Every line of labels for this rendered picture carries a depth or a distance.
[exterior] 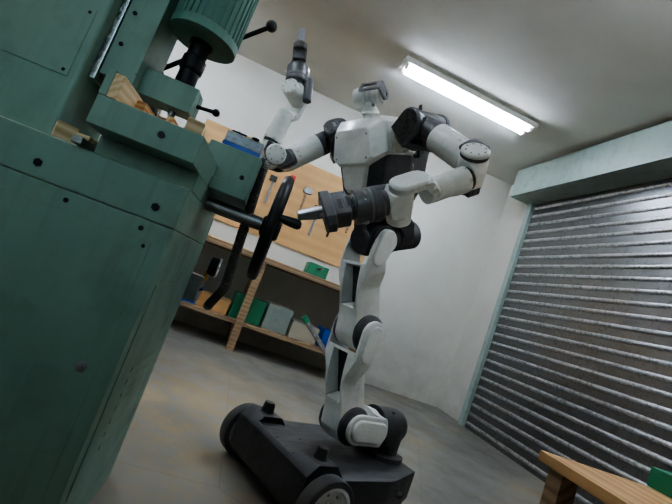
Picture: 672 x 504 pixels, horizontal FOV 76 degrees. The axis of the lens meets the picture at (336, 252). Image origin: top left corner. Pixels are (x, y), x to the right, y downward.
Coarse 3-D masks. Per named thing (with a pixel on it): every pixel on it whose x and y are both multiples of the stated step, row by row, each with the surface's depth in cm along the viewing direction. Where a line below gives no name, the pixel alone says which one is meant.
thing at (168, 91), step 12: (156, 72) 107; (144, 84) 106; (156, 84) 107; (168, 84) 107; (180, 84) 108; (144, 96) 107; (156, 96) 107; (168, 96) 107; (180, 96) 108; (192, 96) 108; (168, 108) 110; (180, 108) 108; (192, 108) 109
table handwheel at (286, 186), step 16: (288, 176) 109; (288, 192) 103; (208, 208) 109; (224, 208) 110; (272, 208) 100; (256, 224) 111; (272, 224) 99; (272, 240) 112; (256, 256) 101; (256, 272) 105
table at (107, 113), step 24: (96, 120) 81; (120, 120) 82; (144, 120) 82; (144, 144) 82; (168, 144) 83; (192, 144) 84; (192, 168) 88; (216, 168) 106; (216, 192) 108; (240, 192) 105
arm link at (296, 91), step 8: (288, 72) 166; (296, 72) 164; (288, 80) 162; (296, 80) 165; (304, 80) 165; (312, 80) 166; (288, 88) 161; (296, 88) 160; (304, 88) 165; (312, 88) 165; (288, 96) 162; (296, 96) 163; (304, 96) 163; (296, 104) 167
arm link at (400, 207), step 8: (384, 184) 111; (376, 192) 103; (384, 192) 105; (376, 200) 103; (384, 200) 103; (392, 200) 104; (400, 200) 104; (408, 200) 105; (376, 208) 103; (384, 208) 103; (392, 208) 105; (400, 208) 106; (408, 208) 106; (376, 216) 104; (384, 216) 105; (392, 216) 107; (400, 216) 107; (408, 216) 108; (392, 224) 110; (400, 224) 109; (408, 224) 110
